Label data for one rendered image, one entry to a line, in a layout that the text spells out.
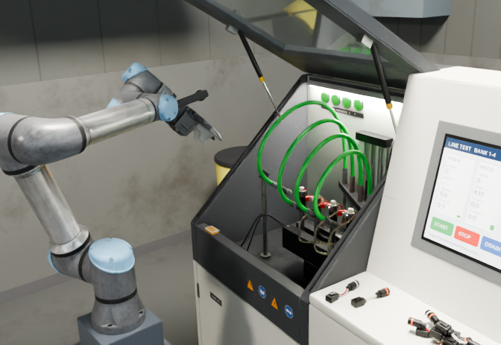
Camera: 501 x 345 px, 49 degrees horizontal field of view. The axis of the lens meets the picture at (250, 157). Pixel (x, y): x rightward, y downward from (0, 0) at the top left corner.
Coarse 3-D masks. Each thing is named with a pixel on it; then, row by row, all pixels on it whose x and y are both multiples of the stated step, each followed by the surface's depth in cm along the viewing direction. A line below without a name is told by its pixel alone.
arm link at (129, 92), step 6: (126, 84) 168; (132, 84) 167; (120, 90) 167; (126, 90) 166; (132, 90) 166; (138, 90) 167; (120, 96) 164; (126, 96) 163; (132, 96) 162; (114, 102) 163; (120, 102) 163; (126, 102) 162
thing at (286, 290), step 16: (208, 240) 200; (224, 240) 194; (208, 256) 203; (224, 256) 192; (240, 256) 182; (224, 272) 194; (240, 272) 184; (256, 272) 175; (272, 272) 171; (240, 288) 186; (256, 288) 177; (272, 288) 169; (288, 288) 162; (304, 288) 162; (256, 304) 179; (288, 304) 163; (272, 320) 173; (288, 320) 165
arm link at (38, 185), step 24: (0, 120) 132; (0, 144) 130; (24, 168) 135; (48, 168) 144; (24, 192) 142; (48, 192) 143; (48, 216) 146; (72, 216) 152; (72, 240) 152; (72, 264) 153
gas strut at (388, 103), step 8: (376, 48) 148; (376, 56) 149; (376, 64) 151; (376, 72) 153; (384, 80) 153; (384, 88) 155; (384, 96) 156; (392, 104) 158; (392, 112) 160; (392, 120) 161
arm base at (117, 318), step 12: (96, 300) 152; (108, 300) 150; (120, 300) 151; (132, 300) 153; (96, 312) 152; (108, 312) 151; (120, 312) 151; (132, 312) 153; (144, 312) 157; (96, 324) 152; (108, 324) 152; (120, 324) 151; (132, 324) 152
